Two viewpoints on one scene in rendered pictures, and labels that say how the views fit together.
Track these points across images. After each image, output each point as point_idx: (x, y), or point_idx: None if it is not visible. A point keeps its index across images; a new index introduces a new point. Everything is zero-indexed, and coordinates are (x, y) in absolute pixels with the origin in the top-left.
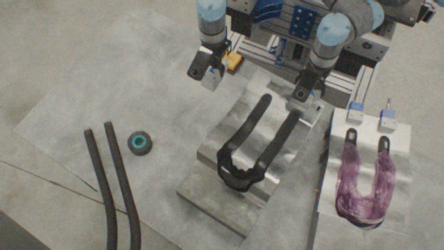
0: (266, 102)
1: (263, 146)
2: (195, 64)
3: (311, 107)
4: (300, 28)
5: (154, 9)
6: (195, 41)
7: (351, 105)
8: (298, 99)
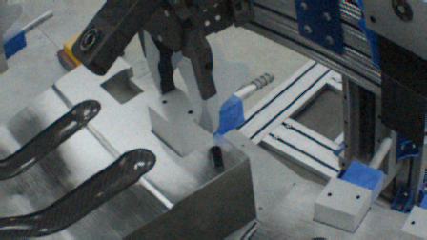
0: (80, 122)
1: (11, 210)
2: None
3: (198, 152)
4: (315, 14)
5: (145, 61)
6: (57, 19)
7: (347, 171)
8: (80, 56)
